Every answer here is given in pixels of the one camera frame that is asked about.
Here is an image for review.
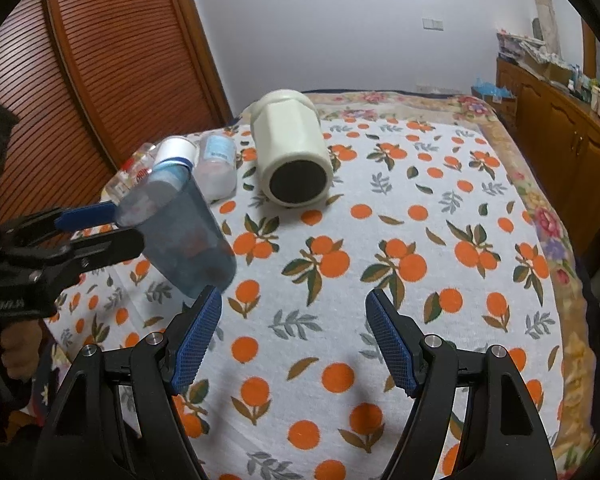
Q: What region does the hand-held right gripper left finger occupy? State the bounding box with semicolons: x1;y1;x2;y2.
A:
32;285;223;480

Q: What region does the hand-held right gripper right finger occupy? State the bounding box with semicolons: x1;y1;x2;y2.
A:
364;287;556;480

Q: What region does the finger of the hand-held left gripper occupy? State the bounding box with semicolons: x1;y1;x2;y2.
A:
54;201;121;231
72;229;146;273

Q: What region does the translucent blue cup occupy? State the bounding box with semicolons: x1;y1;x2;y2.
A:
114;166;238;300

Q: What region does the person's left hand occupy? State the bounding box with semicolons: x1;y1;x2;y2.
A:
0;316;46;380

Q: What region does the orange print white cloth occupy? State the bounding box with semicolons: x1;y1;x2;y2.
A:
45;119;566;480

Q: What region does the white cap bottle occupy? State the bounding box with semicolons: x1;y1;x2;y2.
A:
152;136;198;173

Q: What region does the clear plastic bottle blue label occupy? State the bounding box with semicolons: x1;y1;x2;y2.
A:
194;131;238;200

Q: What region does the wooden louvered wardrobe door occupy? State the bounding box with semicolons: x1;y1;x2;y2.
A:
0;0;233;251

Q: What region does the floral blanket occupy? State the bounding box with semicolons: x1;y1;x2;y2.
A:
10;90;598;480

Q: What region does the blue plastic bag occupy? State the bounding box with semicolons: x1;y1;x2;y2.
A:
471;77;517;108

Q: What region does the wooden cabinet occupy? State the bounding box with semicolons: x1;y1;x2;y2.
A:
495;57;600;256

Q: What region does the clutter pile on cabinet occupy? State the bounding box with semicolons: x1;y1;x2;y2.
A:
496;17;600;103

